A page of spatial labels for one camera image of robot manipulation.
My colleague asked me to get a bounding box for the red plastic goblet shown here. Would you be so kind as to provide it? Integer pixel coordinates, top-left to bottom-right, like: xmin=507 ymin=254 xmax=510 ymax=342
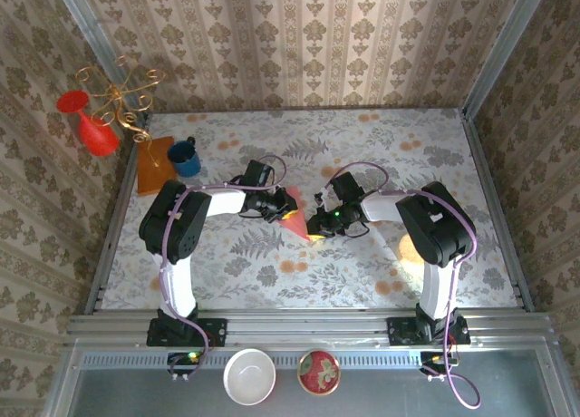
xmin=56 ymin=89 xmax=121 ymax=158

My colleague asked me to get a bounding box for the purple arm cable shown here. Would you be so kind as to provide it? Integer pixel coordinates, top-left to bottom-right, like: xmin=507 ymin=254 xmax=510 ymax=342
xmin=326 ymin=161 xmax=483 ymax=411
xmin=157 ymin=154 xmax=288 ymax=383

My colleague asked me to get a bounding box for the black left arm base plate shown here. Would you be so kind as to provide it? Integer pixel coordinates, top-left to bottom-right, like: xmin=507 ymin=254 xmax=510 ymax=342
xmin=146 ymin=316 xmax=228 ymax=348

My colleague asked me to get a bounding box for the gold wire stand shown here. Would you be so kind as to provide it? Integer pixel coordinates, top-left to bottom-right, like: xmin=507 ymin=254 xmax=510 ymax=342
xmin=74 ymin=53 xmax=169 ymax=169

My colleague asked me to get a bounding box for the grey metal shelf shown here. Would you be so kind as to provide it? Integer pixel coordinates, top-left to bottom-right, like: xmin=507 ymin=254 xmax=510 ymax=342
xmin=44 ymin=344 xmax=575 ymax=417

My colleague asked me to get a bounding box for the floral tablecloth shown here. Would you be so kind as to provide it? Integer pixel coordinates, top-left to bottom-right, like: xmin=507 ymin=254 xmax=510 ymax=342
xmin=100 ymin=108 xmax=520 ymax=310

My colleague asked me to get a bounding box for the pink cloth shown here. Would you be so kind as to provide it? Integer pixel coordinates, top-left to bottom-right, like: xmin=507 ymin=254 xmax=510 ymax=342
xmin=276 ymin=186 xmax=318 ymax=243

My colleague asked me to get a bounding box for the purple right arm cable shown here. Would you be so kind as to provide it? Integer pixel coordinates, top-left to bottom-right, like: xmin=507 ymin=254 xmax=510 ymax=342
xmin=326 ymin=161 xmax=483 ymax=411

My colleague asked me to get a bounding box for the aluminium corner post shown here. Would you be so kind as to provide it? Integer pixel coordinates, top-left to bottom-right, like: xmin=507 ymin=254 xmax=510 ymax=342
xmin=52 ymin=0 xmax=150 ymax=119
xmin=461 ymin=0 xmax=552 ymax=119

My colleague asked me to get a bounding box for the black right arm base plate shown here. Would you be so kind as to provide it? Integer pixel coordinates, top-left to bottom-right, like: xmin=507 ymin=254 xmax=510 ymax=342
xmin=386 ymin=315 xmax=472 ymax=347

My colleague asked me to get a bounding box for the red patterned bowl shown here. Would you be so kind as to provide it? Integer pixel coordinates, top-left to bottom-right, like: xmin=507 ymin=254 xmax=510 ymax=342
xmin=296 ymin=348 xmax=342 ymax=397

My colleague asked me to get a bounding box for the orange wooden board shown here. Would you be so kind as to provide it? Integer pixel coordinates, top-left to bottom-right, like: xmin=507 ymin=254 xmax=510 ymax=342
xmin=136 ymin=135 xmax=179 ymax=198

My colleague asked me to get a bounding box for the aluminium crossbeam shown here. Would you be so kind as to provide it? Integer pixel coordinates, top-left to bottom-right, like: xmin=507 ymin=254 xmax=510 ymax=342
xmin=66 ymin=308 xmax=556 ymax=348

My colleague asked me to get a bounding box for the blue enamel mug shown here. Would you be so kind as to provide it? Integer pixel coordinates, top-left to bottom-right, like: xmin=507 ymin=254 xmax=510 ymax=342
xmin=166 ymin=136 xmax=203 ymax=179

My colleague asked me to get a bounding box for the black connector box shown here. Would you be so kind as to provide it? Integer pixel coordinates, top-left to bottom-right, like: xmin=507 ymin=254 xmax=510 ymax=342
xmin=419 ymin=351 xmax=459 ymax=383
xmin=167 ymin=351 xmax=204 ymax=383

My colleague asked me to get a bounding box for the white bowl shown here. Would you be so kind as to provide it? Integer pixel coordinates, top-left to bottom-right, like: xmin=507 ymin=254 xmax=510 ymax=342
xmin=222 ymin=347 xmax=277 ymax=407

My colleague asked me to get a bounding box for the aluminium side rail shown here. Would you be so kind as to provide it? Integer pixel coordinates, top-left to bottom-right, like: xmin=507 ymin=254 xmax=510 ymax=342
xmin=84 ymin=112 xmax=153 ymax=316
xmin=460 ymin=108 xmax=536 ymax=313

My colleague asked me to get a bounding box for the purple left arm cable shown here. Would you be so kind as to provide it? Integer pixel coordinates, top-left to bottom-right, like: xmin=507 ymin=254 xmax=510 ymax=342
xmin=157 ymin=154 xmax=288 ymax=383

